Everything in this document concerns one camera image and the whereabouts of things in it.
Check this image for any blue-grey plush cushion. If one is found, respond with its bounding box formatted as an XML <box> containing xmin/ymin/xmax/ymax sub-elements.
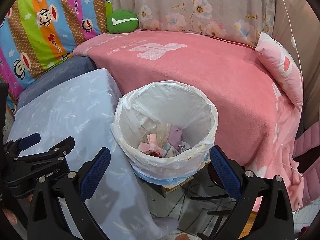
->
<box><xmin>17</xmin><ymin>56</ymin><xmax>97</xmax><ymax>110</ymax></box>

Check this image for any green plush toy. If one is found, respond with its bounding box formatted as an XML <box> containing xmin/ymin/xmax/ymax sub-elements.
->
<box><xmin>106</xmin><ymin>10</ymin><xmax>139</xmax><ymax>34</ymax></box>

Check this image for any grey floral quilt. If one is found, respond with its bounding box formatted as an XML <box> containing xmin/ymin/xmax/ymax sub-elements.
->
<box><xmin>112</xmin><ymin>0</ymin><xmax>276</xmax><ymax>47</ymax></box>

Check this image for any small pink printed pillow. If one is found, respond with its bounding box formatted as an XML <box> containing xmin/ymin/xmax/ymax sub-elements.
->
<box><xmin>255</xmin><ymin>32</ymin><xmax>303</xmax><ymax>110</ymax></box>

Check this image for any white lined trash bin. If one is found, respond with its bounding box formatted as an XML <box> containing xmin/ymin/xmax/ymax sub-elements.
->
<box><xmin>111</xmin><ymin>81</ymin><xmax>219</xmax><ymax>185</ymax></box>

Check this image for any cream tulle mesh fabric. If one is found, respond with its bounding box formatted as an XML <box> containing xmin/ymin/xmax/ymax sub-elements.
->
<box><xmin>139</xmin><ymin>119</ymin><xmax>171</xmax><ymax>148</ymax></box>

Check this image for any pink quilted garment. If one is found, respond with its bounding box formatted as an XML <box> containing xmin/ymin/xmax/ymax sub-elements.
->
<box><xmin>293</xmin><ymin>121</ymin><xmax>319</xmax><ymax>206</ymax></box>

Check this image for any white cable with switch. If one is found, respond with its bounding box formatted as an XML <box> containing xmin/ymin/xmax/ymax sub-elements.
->
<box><xmin>273</xmin><ymin>0</ymin><xmax>304</xmax><ymax>81</ymax></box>

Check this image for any cardboard box under bin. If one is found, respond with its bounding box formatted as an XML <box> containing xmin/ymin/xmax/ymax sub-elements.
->
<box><xmin>160</xmin><ymin>176</ymin><xmax>195</xmax><ymax>198</ymax></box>

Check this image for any pink blanket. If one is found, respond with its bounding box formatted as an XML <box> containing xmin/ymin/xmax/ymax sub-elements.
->
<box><xmin>73</xmin><ymin>31</ymin><xmax>304</xmax><ymax>210</ymax></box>

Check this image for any colourful monkey-print pillow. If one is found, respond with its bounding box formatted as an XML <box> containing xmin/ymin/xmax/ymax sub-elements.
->
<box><xmin>1</xmin><ymin>0</ymin><xmax>112</xmax><ymax>112</ymax></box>

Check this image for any dark red velvet scrunchie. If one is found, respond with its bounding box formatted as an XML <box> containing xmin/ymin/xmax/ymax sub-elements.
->
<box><xmin>146</xmin><ymin>150</ymin><xmax>162</xmax><ymax>158</ymax></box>

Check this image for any pink striped cloth piece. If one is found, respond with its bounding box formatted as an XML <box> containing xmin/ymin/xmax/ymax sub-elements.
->
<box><xmin>137</xmin><ymin>133</ymin><xmax>167</xmax><ymax>157</ymax></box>

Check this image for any mauve purple cloth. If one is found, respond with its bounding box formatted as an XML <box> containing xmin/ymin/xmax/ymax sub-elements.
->
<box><xmin>168</xmin><ymin>126</ymin><xmax>182</xmax><ymax>151</ymax></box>

